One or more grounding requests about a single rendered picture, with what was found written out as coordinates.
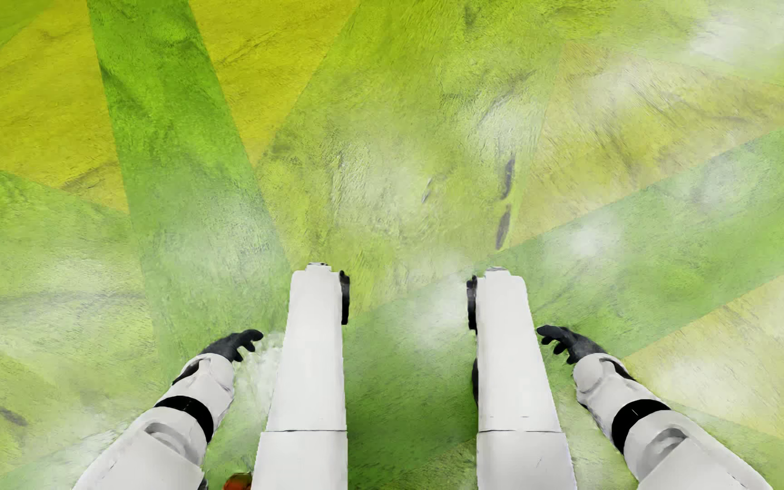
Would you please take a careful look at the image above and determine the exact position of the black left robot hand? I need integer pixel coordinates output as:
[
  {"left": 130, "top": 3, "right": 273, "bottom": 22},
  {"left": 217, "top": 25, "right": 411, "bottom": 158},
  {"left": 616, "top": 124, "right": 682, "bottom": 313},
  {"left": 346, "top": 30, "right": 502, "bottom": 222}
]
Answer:
[{"left": 200, "top": 329, "right": 264, "bottom": 363}]

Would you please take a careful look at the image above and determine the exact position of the white left robot leg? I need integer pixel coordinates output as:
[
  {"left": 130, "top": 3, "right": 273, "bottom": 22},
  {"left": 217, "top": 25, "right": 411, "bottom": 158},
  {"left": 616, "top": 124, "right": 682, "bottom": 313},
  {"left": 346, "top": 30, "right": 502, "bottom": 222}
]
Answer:
[{"left": 251, "top": 263, "right": 351, "bottom": 490}]

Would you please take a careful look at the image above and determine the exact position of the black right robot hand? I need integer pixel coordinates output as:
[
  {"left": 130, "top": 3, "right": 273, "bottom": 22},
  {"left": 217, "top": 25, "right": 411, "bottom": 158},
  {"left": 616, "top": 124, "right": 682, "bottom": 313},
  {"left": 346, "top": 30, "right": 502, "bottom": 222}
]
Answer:
[{"left": 536, "top": 324, "right": 607, "bottom": 365}]

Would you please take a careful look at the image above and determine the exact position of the white right robot leg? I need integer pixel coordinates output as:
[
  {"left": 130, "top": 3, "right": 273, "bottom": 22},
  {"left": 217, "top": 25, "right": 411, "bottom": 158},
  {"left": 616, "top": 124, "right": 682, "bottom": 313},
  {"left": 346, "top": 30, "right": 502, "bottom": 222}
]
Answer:
[{"left": 466, "top": 267, "right": 578, "bottom": 490}]

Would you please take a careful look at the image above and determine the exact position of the white robot leg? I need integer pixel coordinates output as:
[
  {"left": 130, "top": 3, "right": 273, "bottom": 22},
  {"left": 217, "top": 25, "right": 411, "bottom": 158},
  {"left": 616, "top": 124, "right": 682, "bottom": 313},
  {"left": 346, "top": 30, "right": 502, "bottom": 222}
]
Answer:
[
  {"left": 466, "top": 267, "right": 578, "bottom": 490},
  {"left": 251, "top": 263, "right": 351, "bottom": 490}
]

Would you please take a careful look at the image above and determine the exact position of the green yellow patterned rug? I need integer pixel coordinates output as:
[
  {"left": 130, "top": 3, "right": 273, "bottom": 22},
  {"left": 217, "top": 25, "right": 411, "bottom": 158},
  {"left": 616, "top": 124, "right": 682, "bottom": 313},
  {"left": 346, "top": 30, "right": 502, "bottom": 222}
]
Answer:
[{"left": 0, "top": 0, "right": 784, "bottom": 490}]

